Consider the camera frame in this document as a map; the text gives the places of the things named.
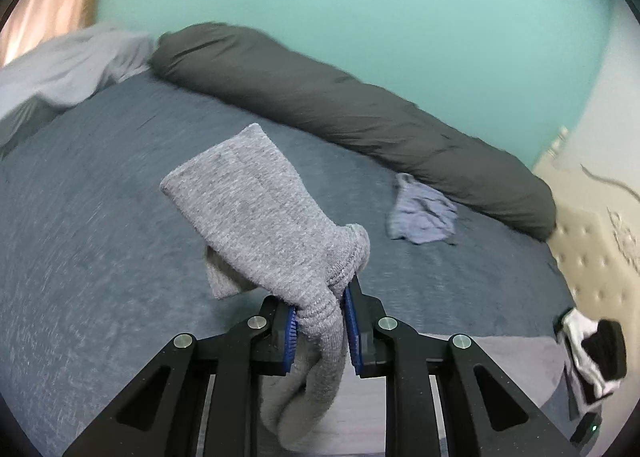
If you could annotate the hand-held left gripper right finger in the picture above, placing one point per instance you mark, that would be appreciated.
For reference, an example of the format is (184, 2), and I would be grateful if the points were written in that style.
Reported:
(352, 332)

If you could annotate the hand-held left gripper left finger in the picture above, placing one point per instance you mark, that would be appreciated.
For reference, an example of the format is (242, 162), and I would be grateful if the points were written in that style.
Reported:
(290, 337)

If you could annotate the grey knit sweater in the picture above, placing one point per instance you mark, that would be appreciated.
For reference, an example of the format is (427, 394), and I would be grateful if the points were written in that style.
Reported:
(250, 202)

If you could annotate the light grey folded garment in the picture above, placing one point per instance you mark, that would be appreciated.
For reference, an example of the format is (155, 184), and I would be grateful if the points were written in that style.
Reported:
(575, 392)

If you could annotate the thick black folded garment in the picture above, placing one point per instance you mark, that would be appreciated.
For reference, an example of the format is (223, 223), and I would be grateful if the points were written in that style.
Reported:
(607, 347)

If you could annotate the black and white garment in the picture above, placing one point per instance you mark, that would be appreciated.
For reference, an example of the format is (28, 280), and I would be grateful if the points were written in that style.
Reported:
(575, 332)

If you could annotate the blue patterned garment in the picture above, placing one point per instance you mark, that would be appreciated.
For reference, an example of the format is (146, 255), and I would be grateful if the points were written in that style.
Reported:
(420, 212)

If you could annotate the cream tufted headboard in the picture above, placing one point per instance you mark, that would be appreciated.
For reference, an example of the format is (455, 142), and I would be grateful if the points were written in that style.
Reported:
(595, 242)

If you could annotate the dark grey long pillow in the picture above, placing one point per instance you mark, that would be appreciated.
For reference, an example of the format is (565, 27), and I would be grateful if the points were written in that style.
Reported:
(325, 102)

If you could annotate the light grey pillow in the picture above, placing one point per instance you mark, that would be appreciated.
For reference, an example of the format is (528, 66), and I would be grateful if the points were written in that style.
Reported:
(65, 67)

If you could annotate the pink curtain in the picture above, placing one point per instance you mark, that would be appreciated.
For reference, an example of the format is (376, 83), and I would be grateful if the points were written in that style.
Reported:
(45, 2)

